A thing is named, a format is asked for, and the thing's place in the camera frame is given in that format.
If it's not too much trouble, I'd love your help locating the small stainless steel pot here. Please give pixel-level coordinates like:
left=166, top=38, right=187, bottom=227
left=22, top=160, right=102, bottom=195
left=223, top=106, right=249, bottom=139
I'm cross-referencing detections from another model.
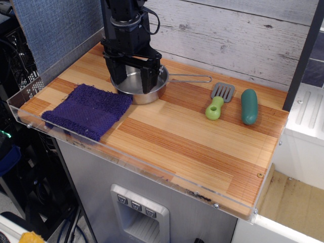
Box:
left=110, top=66, right=212, bottom=105

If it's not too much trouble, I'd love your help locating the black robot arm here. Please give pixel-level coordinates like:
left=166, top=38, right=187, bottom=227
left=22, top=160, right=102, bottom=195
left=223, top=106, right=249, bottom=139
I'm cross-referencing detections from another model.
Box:
left=101, top=1, right=162, bottom=94

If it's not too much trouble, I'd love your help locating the clear acrylic edge guard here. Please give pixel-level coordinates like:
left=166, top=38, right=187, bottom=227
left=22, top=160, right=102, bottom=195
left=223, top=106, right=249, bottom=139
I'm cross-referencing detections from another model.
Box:
left=9, top=32, right=288, bottom=221

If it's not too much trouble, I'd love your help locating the ice dispenser panel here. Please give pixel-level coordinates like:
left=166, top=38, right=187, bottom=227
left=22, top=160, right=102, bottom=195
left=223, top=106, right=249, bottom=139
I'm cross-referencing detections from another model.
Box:
left=110, top=184, right=170, bottom=242

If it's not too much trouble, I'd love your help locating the white toy sink unit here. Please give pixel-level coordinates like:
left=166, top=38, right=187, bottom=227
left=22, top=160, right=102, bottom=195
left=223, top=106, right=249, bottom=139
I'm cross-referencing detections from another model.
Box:
left=232, top=84, right=323, bottom=242

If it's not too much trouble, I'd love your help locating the silver toy fridge cabinet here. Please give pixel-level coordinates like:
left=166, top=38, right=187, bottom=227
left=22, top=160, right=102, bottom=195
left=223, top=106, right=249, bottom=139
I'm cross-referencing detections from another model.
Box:
left=58, top=141, right=237, bottom=242

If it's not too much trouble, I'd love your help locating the dark vertical post right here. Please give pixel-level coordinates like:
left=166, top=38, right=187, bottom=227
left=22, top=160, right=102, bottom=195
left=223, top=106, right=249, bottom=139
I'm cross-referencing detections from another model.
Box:
left=282, top=0, right=323, bottom=111

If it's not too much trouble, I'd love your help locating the black plastic crate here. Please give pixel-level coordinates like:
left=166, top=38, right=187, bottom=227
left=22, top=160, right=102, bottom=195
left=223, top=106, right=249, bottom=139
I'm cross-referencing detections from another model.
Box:
left=1, top=19, right=38, bottom=105

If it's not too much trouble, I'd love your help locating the purple towel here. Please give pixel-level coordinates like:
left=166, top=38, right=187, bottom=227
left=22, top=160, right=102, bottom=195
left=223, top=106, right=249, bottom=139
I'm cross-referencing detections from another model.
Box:
left=41, top=84, right=133, bottom=141

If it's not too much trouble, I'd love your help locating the dark green toy cucumber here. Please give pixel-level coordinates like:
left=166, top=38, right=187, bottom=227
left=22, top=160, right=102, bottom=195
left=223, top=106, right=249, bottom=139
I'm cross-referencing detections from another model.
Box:
left=241, top=89, right=258, bottom=125

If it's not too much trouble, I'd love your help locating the toy spatula green handle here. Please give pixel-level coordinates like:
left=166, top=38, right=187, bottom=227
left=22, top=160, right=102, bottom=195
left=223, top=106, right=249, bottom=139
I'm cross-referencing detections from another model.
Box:
left=205, top=82, right=235, bottom=120

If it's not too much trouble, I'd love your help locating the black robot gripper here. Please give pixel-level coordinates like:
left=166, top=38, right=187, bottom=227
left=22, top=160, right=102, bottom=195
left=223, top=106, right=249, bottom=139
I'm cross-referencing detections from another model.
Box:
left=101, top=22, right=161, bottom=94

